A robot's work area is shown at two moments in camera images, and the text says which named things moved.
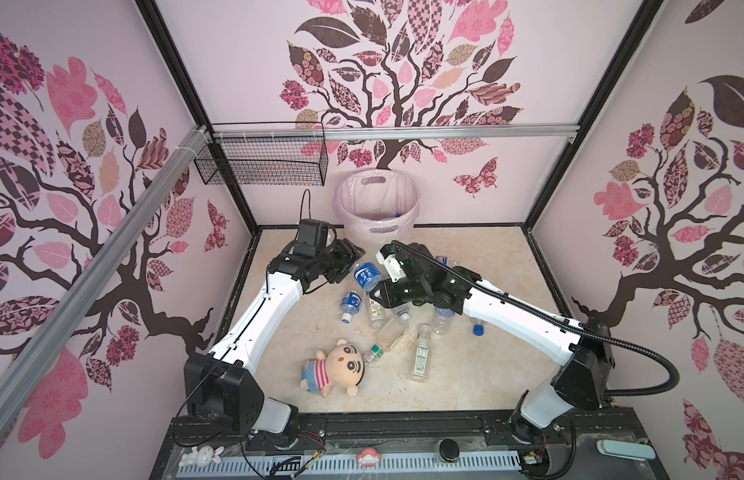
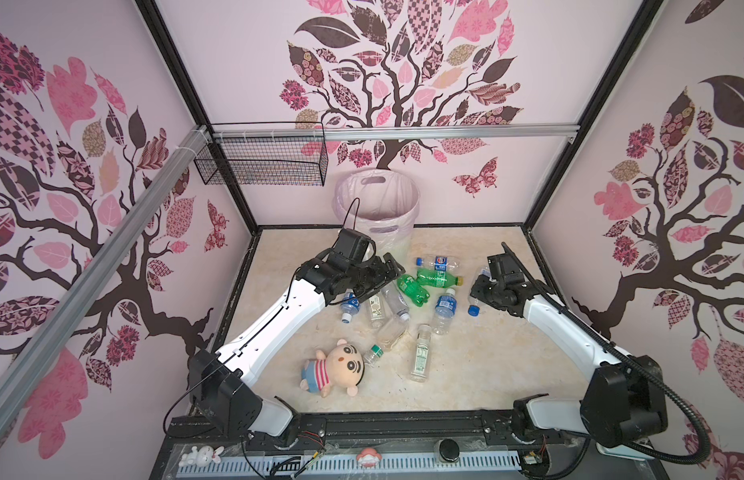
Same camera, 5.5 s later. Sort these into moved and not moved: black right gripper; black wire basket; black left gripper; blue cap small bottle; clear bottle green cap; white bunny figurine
Moved: black right gripper; black left gripper
Not moved: blue cap small bottle; clear bottle green cap; black wire basket; white bunny figurine
